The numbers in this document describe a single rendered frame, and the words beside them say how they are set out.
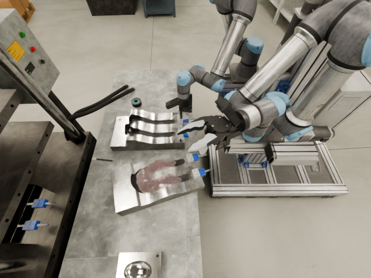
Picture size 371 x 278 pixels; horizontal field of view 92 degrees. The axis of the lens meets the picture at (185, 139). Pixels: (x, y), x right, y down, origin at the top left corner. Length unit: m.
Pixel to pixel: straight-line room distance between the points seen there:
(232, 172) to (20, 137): 1.64
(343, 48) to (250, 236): 1.65
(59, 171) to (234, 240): 1.55
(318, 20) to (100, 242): 1.31
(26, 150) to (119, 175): 0.50
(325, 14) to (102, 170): 1.28
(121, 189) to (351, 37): 1.10
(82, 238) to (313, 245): 1.89
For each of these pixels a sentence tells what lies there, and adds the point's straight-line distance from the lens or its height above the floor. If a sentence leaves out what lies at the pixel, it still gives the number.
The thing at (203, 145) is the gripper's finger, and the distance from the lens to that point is 0.50.
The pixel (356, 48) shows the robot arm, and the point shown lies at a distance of 0.72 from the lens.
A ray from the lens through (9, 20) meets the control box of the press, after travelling 1.40.
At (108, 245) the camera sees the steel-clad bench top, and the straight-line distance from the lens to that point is 1.16.
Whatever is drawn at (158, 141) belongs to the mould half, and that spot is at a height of 0.88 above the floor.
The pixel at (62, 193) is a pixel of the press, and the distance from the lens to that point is 1.38.
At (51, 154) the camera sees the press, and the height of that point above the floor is 0.79.
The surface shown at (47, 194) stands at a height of 0.85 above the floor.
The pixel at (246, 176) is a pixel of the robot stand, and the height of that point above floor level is 0.23.
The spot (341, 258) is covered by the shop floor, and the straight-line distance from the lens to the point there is 2.34.
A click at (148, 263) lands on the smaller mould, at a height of 0.86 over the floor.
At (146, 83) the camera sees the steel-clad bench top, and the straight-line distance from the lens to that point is 1.73.
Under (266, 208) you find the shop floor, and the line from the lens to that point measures 2.09.
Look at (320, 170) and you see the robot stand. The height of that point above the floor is 0.23.
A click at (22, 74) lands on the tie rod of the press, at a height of 1.36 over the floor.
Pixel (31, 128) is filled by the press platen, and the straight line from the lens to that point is 1.39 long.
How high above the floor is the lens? 1.89
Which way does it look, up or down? 57 degrees down
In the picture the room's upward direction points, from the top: straight up
